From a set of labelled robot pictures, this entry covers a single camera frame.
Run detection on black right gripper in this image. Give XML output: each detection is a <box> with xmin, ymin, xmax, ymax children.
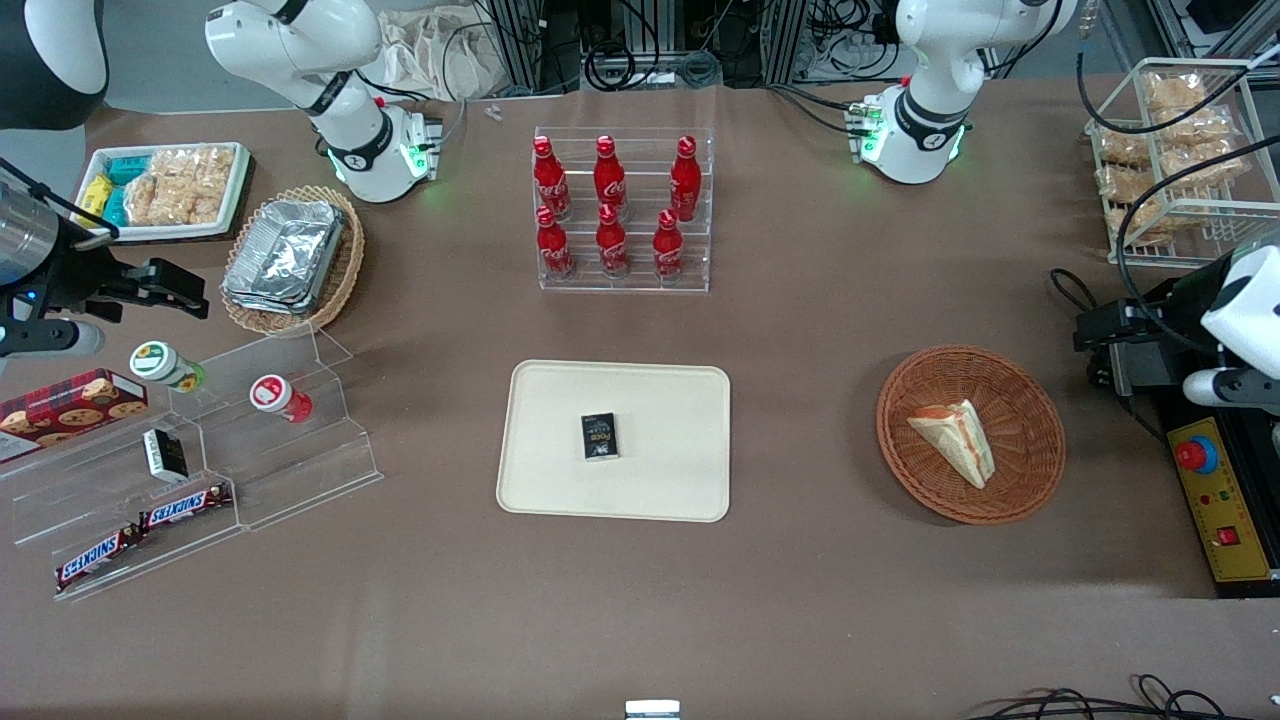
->
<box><xmin>40</xmin><ymin>225</ymin><xmax>211</xmax><ymax>323</ymax></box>

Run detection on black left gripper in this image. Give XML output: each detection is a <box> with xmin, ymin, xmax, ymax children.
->
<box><xmin>1075</xmin><ymin>280</ymin><xmax>1219</xmax><ymax>394</ymax></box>

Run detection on triangle sandwich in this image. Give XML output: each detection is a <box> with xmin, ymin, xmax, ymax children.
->
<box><xmin>907</xmin><ymin>400</ymin><xmax>996</xmax><ymax>490</ymax></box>

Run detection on white rectangular snack tray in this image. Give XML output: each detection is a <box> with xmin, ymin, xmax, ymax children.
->
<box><xmin>75</xmin><ymin>142</ymin><xmax>251</xmax><ymax>244</ymax></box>

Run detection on round brown wicker basket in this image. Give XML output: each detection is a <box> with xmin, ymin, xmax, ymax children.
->
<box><xmin>876</xmin><ymin>345</ymin><xmax>1067</xmax><ymax>526</ymax></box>

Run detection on oval tan wicker basket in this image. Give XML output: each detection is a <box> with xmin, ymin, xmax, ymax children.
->
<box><xmin>220</xmin><ymin>185</ymin><xmax>366</xmax><ymax>336</ymax></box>

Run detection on cream plastic tray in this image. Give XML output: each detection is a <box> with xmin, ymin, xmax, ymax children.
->
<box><xmin>497</xmin><ymin>360</ymin><xmax>732</xmax><ymax>523</ymax></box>

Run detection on green lid cup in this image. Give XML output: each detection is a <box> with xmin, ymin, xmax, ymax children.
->
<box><xmin>130</xmin><ymin>341</ymin><xmax>207</xmax><ymax>393</ymax></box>

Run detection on rice cracker pack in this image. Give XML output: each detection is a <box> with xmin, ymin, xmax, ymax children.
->
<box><xmin>124</xmin><ymin>146</ymin><xmax>237</xmax><ymax>227</ymax></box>

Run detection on stacked aluminium foil trays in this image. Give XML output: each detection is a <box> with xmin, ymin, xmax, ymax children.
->
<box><xmin>222</xmin><ymin>198</ymin><xmax>347</xmax><ymax>316</ymax></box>

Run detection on teal snack packet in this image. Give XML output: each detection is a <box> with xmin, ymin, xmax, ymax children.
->
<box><xmin>103</xmin><ymin>154</ymin><xmax>153</xmax><ymax>227</ymax></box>

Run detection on bagged fried snack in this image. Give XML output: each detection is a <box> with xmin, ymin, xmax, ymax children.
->
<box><xmin>1104</xmin><ymin>200</ymin><xmax>1169</xmax><ymax>247</ymax></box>
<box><xmin>1094</xmin><ymin>130</ymin><xmax>1153</xmax><ymax>168</ymax></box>
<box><xmin>1096</xmin><ymin>165</ymin><xmax>1163</xmax><ymax>207</ymax></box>
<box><xmin>1150</xmin><ymin>108</ymin><xmax>1253</xmax><ymax>183</ymax></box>
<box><xmin>1143</xmin><ymin>72</ymin><xmax>1209</xmax><ymax>114</ymax></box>

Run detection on red lid cup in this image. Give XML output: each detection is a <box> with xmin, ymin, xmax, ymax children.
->
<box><xmin>250</xmin><ymin>374</ymin><xmax>314</xmax><ymax>424</ymax></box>

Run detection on red cookie box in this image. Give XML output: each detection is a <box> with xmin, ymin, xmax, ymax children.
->
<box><xmin>0</xmin><ymin>369</ymin><xmax>149</xmax><ymax>464</ymax></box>

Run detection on black and white small box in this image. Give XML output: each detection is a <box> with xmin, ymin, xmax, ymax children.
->
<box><xmin>143</xmin><ymin>428</ymin><xmax>189</xmax><ymax>483</ymax></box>

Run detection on yellow emergency stop box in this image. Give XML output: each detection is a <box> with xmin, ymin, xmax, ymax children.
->
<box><xmin>1165</xmin><ymin>415</ymin><xmax>1280</xmax><ymax>601</ymax></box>

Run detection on snickers chocolate bar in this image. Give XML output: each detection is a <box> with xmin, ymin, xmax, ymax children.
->
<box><xmin>139</xmin><ymin>484</ymin><xmax>234</xmax><ymax>532</ymax></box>
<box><xmin>55</xmin><ymin>526</ymin><xmax>144</xmax><ymax>592</ymax></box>

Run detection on clear acrylic step stand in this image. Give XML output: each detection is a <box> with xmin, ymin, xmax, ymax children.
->
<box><xmin>0</xmin><ymin>325</ymin><xmax>384</xmax><ymax>602</ymax></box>

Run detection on beige cloth bag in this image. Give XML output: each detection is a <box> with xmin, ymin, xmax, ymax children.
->
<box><xmin>375</xmin><ymin>8</ymin><xmax>506</xmax><ymax>101</ymax></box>

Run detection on red cola bottle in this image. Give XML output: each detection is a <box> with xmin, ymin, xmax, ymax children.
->
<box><xmin>596</xmin><ymin>203</ymin><xmax>631</xmax><ymax>279</ymax></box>
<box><xmin>533</xmin><ymin>135</ymin><xmax>572</xmax><ymax>221</ymax></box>
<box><xmin>594</xmin><ymin>135</ymin><xmax>628</xmax><ymax>216</ymax></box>
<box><xmin>536</xmin><ymin>206</ymin><xmax>576</xmax><ymax>281</ymax></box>
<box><xmin>653</xmin><ymin>208</ymin><xmax>686</xmax><ymax>283</ymax></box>
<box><xmin>670</xmin><ymin>135</ymin><xmax>703</xmax><ymax>223</ymax></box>

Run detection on small black card box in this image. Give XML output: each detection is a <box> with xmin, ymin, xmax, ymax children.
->
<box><xmin>581</xmin><ymin>413</ymin><xmax>620</xmax><ymax>462</ymax></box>

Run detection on clear acrylic bottle rack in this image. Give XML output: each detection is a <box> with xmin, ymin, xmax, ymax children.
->
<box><xmin>533</xmin><ymin>127</ymin><xmax>716</xmax><ymax>294</ymax></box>

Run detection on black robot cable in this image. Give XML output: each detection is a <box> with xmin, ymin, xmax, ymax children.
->
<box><xmin>1050</xmin><ymin>135</ymin><xmax>1280</xmax><ymax>351</ymax></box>
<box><xmin>1075</xmin><ymin>45</ymin><xmax>1280</xmax><ymax>136</ymax></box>

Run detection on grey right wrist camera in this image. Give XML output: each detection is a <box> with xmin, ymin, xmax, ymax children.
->
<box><xmin>0</xmin><ymin>318</ymin><xmax>106</xmax><ymax>359</ymax></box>

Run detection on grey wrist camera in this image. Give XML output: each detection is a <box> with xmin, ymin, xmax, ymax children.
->
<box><xmin>0</xmin><ymin>318</ymin><xmax>106</xmax><ymax>359</ymax></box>
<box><xmin>1183</xmin><ymin>366</ymin><xmax>1280</xmax><ymax>409</ymax></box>

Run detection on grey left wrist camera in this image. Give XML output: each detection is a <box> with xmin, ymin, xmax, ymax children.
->
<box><xmin>1183</xmin><ymin>366</ymin><xmax>1280</xmax><ymax>409</ymax></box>

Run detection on white wire rack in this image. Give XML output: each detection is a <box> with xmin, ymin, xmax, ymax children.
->
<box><xmin>1085</xmin><ymin>57</ymin><xmax>1280</xmax><ymax>267</ymax></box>

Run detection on black floor cables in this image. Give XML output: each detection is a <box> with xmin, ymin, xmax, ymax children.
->
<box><xmin>965</xmin><ymin>674</ymin><xmax>1253</xmax><ymax>720</ymax></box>

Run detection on aluminium frame with cables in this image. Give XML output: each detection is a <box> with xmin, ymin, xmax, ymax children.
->
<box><xmin>470</xmin><ymin>0</ymin><xmax>901</xmax><ymax>93</ymax></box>

